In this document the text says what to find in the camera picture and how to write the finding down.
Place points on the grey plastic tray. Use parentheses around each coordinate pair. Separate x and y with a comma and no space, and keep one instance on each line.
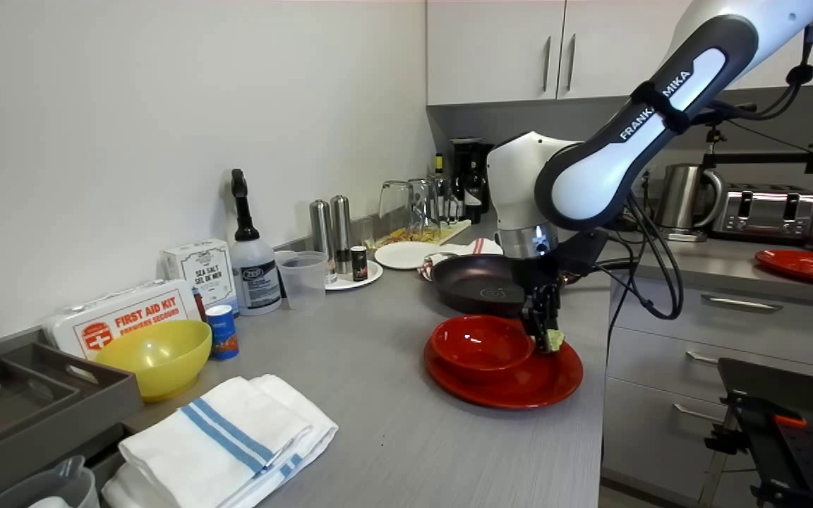
(40,403)

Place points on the steel toaster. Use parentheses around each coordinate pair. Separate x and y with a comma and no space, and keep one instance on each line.
(763,214)

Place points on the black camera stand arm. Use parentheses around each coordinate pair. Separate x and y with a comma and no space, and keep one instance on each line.
(775,159)

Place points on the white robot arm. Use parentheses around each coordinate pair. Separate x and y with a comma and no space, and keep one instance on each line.
(613,159)

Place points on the white lower cabinet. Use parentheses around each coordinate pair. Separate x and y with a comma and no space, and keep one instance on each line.
(804,340)

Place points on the small blue container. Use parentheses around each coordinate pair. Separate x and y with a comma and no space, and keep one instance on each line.
(225,333)

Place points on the white upper cabinet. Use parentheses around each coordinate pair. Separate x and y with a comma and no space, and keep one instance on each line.
(493,46)

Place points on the red bowl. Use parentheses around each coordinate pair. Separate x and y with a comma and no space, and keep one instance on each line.
(477,343)

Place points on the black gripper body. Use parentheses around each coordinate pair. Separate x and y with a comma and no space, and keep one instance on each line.
(540,274)

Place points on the white towel blue stripes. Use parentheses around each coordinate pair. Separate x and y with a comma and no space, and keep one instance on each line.
(228,440)

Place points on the red plate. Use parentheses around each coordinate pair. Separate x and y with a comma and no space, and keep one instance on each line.
(521,385)
(812,266)

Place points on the black coffee maker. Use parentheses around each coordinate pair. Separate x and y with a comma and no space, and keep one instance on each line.
(470,178)

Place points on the black frying pan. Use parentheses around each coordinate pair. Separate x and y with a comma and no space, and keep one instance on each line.
(477,283)

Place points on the white cabinet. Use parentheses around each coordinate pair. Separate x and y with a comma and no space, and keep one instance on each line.
(804,340)
(493,46)

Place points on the small white plate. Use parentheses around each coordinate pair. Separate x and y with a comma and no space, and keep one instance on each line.
(342,281)

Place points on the white first aid kit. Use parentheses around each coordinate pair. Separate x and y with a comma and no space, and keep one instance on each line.
(127,316)

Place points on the yellow patterned mat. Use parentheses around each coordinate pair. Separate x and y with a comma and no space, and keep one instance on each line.
(424,233)

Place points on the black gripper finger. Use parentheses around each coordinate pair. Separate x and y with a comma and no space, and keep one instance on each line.
(533,314)
(554,310)

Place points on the small dark spice jar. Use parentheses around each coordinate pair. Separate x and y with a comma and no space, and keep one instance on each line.
(360,266)

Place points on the clear spray bottle black nozzle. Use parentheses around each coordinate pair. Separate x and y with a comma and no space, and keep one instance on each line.
(254,278)

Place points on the yellow sponge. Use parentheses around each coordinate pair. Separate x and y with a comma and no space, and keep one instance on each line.
(554,340)

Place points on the clear measuring jug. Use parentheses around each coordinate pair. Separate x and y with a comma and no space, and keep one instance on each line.
(58,482)

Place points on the white cardboard box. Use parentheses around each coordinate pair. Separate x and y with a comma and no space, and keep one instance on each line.
(202,271)

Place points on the clear plastic container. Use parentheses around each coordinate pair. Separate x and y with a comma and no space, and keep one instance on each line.
(301,271)

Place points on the steel grinder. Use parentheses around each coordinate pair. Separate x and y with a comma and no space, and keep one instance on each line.
(339,230)
(319,226)

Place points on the yellow bowl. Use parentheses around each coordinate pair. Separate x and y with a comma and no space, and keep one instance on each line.
(157,355)

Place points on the clear drinking glass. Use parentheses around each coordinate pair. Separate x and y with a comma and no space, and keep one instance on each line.
(424,197)
(397,206)

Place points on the wrist mounted camera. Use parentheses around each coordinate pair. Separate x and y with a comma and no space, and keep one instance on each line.
(581,252)

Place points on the steel electric kettle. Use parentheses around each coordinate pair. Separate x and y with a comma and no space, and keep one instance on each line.
(691,197)

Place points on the black equipment stand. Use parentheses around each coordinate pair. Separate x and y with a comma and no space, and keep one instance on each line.
(804,451)

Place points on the white towel red stripes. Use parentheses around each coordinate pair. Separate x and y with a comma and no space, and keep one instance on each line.
(466,248)

